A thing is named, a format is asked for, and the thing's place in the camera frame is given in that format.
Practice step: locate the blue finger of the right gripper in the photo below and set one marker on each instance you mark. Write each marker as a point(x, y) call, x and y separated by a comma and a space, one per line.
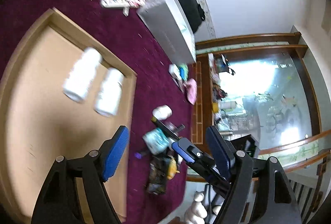
point(188, 151)

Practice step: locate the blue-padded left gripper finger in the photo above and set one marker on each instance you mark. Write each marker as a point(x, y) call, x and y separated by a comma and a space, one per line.
point(58, 200)

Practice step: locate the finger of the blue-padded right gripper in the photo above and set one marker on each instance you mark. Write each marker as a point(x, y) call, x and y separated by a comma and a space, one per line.
point(275, 201)

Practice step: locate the yellow snack packet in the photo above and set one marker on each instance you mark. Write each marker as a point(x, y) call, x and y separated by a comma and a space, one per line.
point(172, 168)

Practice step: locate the black marker olive caps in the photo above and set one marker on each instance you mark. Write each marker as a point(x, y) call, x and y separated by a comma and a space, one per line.
point(168, 133)

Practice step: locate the blue cartoon tissue pack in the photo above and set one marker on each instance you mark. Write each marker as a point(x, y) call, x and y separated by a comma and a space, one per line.
point(156, 141)

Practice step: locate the white pill bottle red label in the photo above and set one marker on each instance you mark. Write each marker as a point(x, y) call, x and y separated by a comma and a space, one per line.
point(162, 112)

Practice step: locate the black foil snack pouch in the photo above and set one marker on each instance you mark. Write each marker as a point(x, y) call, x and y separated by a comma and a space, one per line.
point(158, 176)

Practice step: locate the white bottle with qr label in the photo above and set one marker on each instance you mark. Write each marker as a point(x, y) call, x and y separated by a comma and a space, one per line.
point(109, 96)

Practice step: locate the white pill bottle plain label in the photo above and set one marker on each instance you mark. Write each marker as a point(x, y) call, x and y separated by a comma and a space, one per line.
point(81, 76)

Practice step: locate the black marker purple cap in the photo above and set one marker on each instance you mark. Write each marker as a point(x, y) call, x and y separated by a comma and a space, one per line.
point(141, 154)

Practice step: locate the pink cloth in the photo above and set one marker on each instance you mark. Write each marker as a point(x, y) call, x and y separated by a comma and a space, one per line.
point(191, 90)

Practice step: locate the blue small object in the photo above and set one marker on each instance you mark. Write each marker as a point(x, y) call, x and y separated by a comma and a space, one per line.
point(183, 74)

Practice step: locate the white power adapter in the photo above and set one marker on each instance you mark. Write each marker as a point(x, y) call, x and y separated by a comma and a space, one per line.
point(174, 71)

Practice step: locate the green cloth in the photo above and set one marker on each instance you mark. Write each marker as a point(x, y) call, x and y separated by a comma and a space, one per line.
point(185, 67)

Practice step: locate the wooden cabinet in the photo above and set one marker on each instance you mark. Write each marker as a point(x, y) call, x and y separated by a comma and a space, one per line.
point(262, 85)

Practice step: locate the cardboard box tray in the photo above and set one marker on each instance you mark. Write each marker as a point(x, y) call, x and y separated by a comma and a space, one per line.
point(38, 121)

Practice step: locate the grey long gift box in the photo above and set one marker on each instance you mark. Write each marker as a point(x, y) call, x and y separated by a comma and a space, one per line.
point(168, 24)

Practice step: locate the white car key fob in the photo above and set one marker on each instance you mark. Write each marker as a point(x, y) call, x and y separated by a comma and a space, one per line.
point(124, 5)

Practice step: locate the maroon tablecloth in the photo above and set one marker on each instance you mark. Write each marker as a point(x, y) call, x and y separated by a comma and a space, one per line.
point(129, 40)

